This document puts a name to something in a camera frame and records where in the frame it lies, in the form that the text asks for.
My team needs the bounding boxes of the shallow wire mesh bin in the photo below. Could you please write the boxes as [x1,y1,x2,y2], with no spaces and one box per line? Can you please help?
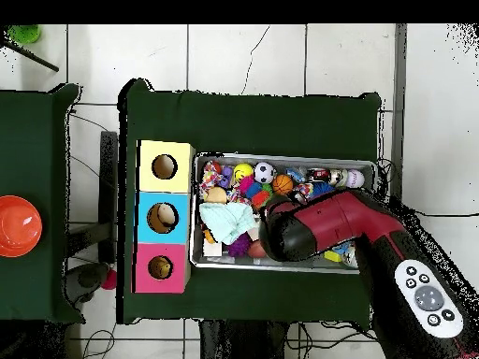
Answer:
[188,151,378,275]

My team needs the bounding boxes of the mint green knitted cloth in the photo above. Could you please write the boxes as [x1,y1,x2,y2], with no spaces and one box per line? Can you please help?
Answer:
[198,201,258,246]

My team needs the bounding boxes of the orange toy basketball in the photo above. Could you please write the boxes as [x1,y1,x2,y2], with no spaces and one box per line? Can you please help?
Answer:
[271,173,295,196]

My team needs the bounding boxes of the yellow smiley ball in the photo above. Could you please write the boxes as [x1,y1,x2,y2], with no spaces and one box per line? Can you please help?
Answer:
[233,163,254,184]

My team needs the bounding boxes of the grey rounded object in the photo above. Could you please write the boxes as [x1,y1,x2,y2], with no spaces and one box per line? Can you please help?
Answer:
[65,262,110,304]

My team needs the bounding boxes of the black cable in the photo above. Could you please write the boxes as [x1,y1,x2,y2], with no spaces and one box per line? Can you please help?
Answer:
[413,209,479,219]

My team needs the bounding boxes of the green cup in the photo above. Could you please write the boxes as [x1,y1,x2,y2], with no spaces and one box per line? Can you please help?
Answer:
[7,24,42,45]

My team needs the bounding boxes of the wooden box with three holes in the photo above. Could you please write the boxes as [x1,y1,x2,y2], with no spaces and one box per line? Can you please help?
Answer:
[133,139,196,294]

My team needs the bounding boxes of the pale yellow plush duck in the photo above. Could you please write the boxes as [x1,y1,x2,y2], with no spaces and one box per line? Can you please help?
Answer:
[150,257,172,279]

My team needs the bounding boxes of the large orange bowl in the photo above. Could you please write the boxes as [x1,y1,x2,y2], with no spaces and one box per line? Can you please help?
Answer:
[0,194,43,259]

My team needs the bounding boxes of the black and white soccer ball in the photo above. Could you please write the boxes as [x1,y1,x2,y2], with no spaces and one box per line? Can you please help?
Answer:
[253,161,277,185]

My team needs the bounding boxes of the black rod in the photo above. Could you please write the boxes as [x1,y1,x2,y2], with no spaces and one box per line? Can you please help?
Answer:
[0,36,60,73]

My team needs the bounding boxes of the purple spiky ball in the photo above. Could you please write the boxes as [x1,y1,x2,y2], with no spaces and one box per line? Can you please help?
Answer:
[227,233,253,258]

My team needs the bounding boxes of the red ball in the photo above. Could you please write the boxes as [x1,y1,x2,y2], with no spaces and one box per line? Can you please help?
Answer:
[100,268,118,292]

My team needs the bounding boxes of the brown toy football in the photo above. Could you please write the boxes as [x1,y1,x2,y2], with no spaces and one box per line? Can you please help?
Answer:
[246,239,268,259]

